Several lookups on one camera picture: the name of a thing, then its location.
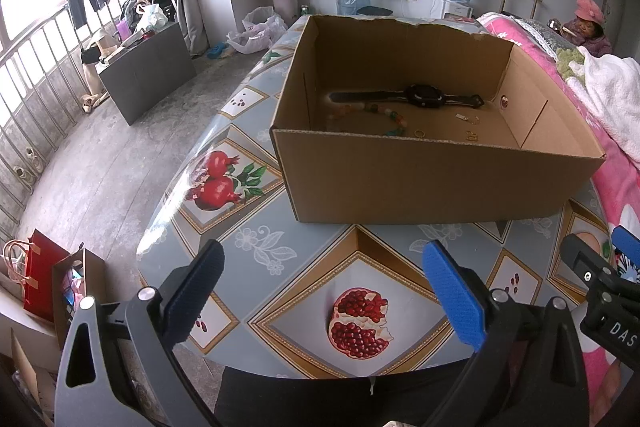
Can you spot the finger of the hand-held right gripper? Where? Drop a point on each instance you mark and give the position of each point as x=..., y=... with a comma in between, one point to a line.
x=627, y=242
x=585, y=262

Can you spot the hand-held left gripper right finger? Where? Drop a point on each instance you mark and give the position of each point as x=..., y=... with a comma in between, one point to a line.
x=452, y=292

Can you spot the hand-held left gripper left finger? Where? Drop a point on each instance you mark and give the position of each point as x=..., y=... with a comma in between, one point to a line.
x=197, y=292

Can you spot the brown cardboard box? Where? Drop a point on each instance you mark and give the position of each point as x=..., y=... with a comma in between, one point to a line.
x=425, y=182

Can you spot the black wristwatch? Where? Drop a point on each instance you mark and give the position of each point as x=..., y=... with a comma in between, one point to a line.
x=425, y=96

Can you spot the pink printed blanket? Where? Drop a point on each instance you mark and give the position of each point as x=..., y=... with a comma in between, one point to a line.
x=620, y=177

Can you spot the red gift bag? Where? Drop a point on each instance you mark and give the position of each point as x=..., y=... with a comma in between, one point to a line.
x=45, y=277

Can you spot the white fluffy towel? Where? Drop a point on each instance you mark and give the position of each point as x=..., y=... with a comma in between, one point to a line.
x=615, y=87

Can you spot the green fuzzy cloth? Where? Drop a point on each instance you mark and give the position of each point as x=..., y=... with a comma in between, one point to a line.
x=567, y=62

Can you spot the beige shoes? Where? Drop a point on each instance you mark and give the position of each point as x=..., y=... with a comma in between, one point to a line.
x=92, y=102

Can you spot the silver patterned pillow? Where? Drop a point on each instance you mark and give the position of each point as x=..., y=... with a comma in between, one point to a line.
x=537, y=34

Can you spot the metal balcony railing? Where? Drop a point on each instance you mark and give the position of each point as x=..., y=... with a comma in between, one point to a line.
x=20, y=142

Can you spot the blue cloth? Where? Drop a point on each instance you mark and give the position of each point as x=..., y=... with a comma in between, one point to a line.
x=218, y=51

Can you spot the white plastic bag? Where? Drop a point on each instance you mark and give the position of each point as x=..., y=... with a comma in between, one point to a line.
x=255, y=32

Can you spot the white water dispenser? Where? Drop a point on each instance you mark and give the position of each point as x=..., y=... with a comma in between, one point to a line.
x=450, y=9

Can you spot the rice cooker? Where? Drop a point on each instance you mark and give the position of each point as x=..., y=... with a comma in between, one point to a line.
x=375, y=11

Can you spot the pile of clothes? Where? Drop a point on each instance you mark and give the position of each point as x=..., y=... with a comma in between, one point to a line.
x=145, y=2

